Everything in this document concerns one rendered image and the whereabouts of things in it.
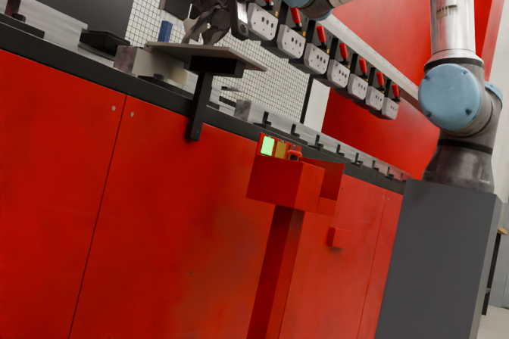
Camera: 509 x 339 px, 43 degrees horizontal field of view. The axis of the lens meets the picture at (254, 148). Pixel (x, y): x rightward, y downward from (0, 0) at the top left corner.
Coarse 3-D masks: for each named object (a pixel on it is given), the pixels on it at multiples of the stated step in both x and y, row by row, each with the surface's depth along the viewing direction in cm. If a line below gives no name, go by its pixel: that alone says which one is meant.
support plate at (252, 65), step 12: (156, 48) 170; (168, 48) 167; (180, 48) 163; (192, 48) 160; (204, 48) 157; (216, 48) 155; (228, 48) 154; (180, 60) 179; (240, 60) 161; (252, 60) 162
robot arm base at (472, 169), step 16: (448, 144) 137; (464, 144) 135; (432, 160) 139; (448, 160) 135; (464, 160) 134; (480, 160) 135; (432, 176) 136; (448, 176) 134; (464, 176) 133; (480, 176) 135
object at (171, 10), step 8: (160, 0) 173; (168, 0) 173; (176, 0) 176; (184, 0) 179; (160, 8) 173; (168, 8) 174; (176, 8) 177; (184, 8) 179; (160, 16) 173; (168, 16) 176; (176, 16) 177; (184, 16) 180; (176, 24) 179
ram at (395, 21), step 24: (360, 0) 263; (384, 0) 283; (408, 0) 306; (360, 24) 266; (384, 24) 287; (408, 24) 311; (360, 48) 270; (384, 48) 291; (408, 48) 315; (384, 72) 295; (408, 72) 320; (408, 96) 332
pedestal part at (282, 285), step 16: (288, 208) 173; (272, 224) 175; (288, 224) 172; (272, 240) 174; (288, 240) 172; (272, 256) 173; (288, 256) 173; (272, 272) 172; (288, 272) 174; (272, 288) 171; (288, 288) 175; (256, 304) 173; (272, 304) 170; (256, 320) 172; (272, 320) 171; (256, 336) 171; (272, 336) 172
